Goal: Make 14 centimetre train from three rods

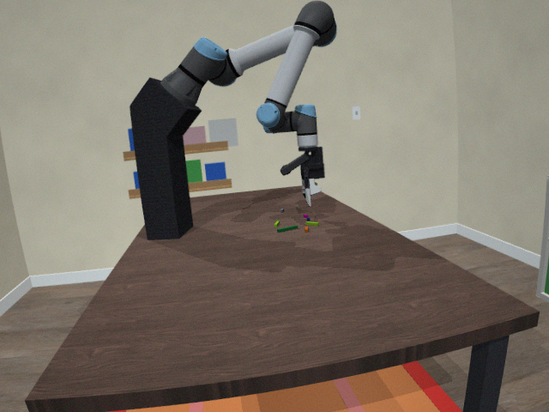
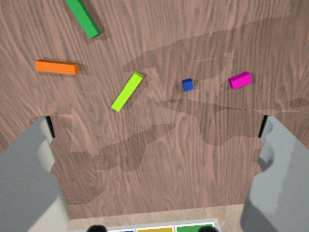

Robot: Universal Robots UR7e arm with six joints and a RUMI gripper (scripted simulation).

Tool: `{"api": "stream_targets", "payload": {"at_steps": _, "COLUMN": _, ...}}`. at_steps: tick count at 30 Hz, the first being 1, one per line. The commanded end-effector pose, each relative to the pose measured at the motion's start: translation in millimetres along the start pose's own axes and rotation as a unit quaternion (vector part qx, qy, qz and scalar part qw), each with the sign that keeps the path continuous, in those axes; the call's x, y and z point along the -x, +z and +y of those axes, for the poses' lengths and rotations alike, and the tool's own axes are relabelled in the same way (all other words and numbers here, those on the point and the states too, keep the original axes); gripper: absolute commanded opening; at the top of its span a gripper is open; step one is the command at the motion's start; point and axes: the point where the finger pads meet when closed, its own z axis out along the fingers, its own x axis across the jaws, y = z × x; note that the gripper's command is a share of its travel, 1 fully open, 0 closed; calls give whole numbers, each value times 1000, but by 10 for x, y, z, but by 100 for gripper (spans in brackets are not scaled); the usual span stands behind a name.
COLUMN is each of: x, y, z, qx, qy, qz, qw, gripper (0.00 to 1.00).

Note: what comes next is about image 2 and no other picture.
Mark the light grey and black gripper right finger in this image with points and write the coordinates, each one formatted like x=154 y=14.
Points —
x=278 y=199

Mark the orange rod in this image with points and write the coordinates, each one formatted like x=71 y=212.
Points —
x=56 y=66

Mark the small magenta block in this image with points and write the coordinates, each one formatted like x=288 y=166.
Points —
x=240 y=80

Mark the small blue block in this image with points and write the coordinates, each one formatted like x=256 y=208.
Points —
x=187 y=84

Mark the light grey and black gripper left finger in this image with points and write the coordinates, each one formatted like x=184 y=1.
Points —
x=30 y=196

